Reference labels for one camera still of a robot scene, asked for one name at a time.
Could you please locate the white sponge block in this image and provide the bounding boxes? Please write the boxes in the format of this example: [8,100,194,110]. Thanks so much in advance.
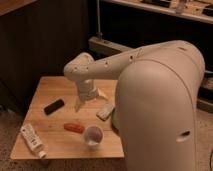
[96,103,114,121]

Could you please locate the white ceramic cup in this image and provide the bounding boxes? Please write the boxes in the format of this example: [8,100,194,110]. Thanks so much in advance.
[83,125,103,147]

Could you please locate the grey metal beam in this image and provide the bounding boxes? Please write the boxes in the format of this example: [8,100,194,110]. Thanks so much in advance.
[89,37,130,56]

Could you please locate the metal pole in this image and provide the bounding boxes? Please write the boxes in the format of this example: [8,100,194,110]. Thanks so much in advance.
[96,0,102,40]

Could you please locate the green plate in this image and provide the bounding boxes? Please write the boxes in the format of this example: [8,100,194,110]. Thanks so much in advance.
[111,109,119,133]

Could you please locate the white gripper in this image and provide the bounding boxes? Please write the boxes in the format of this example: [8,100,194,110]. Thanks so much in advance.
[74,79,108,112]

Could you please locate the wooden table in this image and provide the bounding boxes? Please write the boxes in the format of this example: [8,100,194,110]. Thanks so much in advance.
[10,75,126,161]

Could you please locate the red pepper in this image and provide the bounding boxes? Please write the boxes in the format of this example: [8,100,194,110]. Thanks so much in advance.
[64,123,85,134]

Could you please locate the background shelf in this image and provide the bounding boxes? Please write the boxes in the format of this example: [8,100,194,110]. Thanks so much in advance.
[103,0,213,24]

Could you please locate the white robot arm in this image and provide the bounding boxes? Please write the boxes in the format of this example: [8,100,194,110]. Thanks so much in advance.
[64,40,205,171]

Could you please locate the black remote control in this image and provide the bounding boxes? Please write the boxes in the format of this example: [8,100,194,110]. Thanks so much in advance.
[44,99,64,115]

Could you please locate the white tube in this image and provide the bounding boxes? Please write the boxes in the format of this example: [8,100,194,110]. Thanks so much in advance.
[20,124,46,159]

